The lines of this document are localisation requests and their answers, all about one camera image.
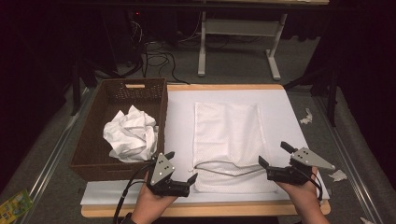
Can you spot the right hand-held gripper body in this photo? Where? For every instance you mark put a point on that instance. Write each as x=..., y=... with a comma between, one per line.
x=299, y=168

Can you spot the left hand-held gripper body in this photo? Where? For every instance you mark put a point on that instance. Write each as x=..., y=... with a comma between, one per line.
x=162, y=174

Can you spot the white cloth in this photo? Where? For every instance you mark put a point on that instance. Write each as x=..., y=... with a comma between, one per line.
x=130, y=133

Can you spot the white mesh laundry bag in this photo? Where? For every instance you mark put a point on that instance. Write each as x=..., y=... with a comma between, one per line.
x=230, y=133

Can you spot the brown woven basket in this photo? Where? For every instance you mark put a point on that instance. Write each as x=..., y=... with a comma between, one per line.
x=93, y=137

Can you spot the person's right hand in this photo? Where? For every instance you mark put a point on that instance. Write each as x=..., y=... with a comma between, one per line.
x=302, y=196

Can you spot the person's left hand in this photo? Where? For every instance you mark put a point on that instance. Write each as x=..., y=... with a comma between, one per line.
x=149, y=203

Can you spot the white paper scrap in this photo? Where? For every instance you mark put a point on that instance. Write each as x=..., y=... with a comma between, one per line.
x=337, y=175
x=307, y=117
x=366, y=221

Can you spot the black metal stand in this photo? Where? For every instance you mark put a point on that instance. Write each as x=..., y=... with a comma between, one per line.
x=332, y=99
x=76, y=93

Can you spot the colourful printed packet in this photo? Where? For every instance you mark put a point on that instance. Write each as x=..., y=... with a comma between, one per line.
x=14, y=207

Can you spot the metal floor rail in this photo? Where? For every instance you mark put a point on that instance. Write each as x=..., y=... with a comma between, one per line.
x=348, y=155
x=53, y=155

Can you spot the white desk frame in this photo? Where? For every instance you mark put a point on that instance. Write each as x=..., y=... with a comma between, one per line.
x=239, y=27

